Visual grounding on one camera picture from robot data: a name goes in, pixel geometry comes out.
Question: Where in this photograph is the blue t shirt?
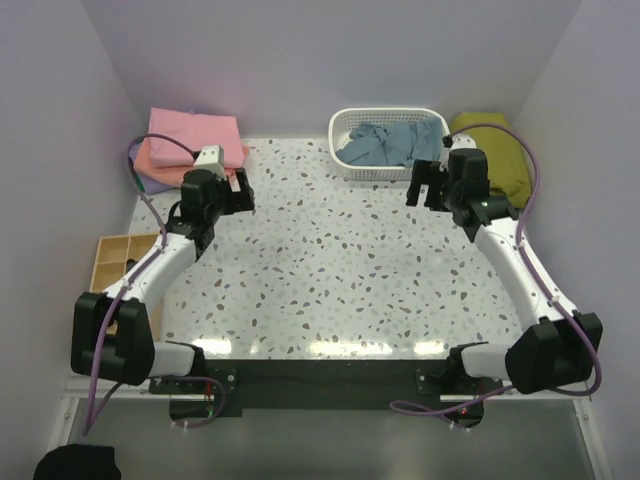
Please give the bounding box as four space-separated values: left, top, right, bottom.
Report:
336 117 444 168

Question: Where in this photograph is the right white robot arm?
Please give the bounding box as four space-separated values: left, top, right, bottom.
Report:
406 148 603 394

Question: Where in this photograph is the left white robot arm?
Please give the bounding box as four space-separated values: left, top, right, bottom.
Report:
70 169 255 392

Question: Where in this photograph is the salmon folded t shirt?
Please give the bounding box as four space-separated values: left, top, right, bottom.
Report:
132 139 250 194

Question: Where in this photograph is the olive green t shirt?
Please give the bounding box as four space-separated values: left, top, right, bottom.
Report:
449 112 531 209

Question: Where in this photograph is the lilac folded t shirt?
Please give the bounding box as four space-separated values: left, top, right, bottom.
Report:
128 139 188 195

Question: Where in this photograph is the white plastic basket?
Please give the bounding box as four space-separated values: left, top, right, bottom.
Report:
328 107 449 181

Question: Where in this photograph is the wooden compartment tray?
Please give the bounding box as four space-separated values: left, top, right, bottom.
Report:
88 232 164 346

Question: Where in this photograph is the black object bottom left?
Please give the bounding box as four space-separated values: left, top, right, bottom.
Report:
33 444 122 480

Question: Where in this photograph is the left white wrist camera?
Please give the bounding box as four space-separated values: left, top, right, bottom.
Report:
193 145 226 179

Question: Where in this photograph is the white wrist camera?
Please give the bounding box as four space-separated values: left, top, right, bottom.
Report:
442 133 477 151
193 145 226 179

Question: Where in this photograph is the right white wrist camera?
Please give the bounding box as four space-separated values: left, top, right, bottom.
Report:
442 133 477 151

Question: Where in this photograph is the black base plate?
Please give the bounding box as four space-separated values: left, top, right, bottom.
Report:
149 359 503 419

